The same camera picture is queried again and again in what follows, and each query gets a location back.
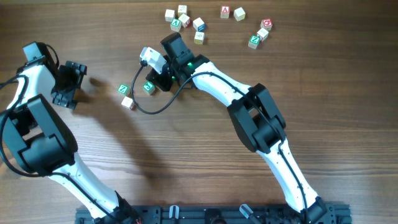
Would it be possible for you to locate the green J letter block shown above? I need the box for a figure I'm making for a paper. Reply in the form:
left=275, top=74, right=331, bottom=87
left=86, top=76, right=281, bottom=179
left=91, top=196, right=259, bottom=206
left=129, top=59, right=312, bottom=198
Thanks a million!
left=142, top=81, right=156, bottom=95

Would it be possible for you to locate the green Z block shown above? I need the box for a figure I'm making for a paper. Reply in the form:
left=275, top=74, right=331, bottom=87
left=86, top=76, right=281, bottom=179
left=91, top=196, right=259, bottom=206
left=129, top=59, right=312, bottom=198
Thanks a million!
left=117, top=83, right=131, bottom=96
left=248, top=35, right=261, bottom=49

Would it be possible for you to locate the red sided picture block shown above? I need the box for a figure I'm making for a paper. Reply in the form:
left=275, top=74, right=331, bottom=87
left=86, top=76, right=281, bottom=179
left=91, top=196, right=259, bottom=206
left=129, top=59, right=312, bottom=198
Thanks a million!
left=121, top=96, right=136, bottom=110

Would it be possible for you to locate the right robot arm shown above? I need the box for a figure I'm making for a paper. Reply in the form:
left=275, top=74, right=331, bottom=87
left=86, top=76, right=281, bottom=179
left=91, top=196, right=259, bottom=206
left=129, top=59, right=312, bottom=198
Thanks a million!
left=139, top=32, right=326, bottom=223

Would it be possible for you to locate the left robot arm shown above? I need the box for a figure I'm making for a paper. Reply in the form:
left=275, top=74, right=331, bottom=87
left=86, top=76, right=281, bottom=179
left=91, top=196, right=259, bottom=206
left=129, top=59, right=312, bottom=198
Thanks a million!
left=1, top=42, right=142, bottom=223

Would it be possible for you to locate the yellow sided picture block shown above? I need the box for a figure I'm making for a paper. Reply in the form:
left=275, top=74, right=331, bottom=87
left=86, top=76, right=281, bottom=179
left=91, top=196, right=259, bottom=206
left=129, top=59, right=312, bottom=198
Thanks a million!
left=194, top=31, right=205, bottom=45

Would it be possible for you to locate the green A letter block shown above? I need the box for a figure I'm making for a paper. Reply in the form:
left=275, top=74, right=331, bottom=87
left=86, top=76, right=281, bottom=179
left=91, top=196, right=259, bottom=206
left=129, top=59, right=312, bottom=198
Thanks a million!
left=170, top=19, right=182, bottom=32

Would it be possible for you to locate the red sided wooden block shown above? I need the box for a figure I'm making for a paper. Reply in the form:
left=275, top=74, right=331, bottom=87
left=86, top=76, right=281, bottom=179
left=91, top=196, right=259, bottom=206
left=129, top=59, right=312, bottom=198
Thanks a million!
left=178, top=14, right=191, bottom=28

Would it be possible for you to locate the blue sided wooden block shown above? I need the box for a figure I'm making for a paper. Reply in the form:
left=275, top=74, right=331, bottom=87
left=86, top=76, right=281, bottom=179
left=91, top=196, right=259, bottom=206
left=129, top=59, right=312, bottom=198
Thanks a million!
left=193, top=17, right=205, bottom=32

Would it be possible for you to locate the plain wooden block top left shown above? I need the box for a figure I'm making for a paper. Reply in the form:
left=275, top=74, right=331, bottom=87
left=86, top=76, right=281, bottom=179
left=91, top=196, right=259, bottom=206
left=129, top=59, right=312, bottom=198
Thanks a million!
left=165, top=9, right=175, bottom=22

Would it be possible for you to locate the wooden block yellow sided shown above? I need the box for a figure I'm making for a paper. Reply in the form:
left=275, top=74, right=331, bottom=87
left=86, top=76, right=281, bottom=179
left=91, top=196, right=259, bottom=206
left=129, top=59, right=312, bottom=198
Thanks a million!
left=177, top=5, right=188, bottom=17

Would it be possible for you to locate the red A letter block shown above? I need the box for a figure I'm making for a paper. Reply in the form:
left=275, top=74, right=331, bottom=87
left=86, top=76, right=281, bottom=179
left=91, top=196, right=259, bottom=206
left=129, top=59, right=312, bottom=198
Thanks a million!
left=220, top=5, right=230, bottom=19

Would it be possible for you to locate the yellow S wooden block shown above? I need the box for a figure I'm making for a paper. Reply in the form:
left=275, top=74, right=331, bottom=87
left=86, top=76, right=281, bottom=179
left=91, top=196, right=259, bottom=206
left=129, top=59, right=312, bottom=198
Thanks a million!
left=234, top=7, right=246, bottom=21

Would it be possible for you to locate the red A sided block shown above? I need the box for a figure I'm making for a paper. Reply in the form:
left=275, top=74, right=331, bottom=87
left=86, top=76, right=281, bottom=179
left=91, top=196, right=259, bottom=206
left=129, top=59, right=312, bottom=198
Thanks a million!
left=256, top=28, right=269, bottom=42

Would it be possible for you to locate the red O letter block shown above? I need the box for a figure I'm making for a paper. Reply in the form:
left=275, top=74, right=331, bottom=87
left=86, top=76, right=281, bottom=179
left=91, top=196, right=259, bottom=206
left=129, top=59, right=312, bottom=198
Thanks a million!
left=261, top=19, right=273, bottom=31

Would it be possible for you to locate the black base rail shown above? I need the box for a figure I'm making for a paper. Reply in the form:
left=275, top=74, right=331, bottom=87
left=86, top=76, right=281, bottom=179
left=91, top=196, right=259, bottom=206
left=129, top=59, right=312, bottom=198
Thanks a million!
left=75, top=203, right=353, bottom=224

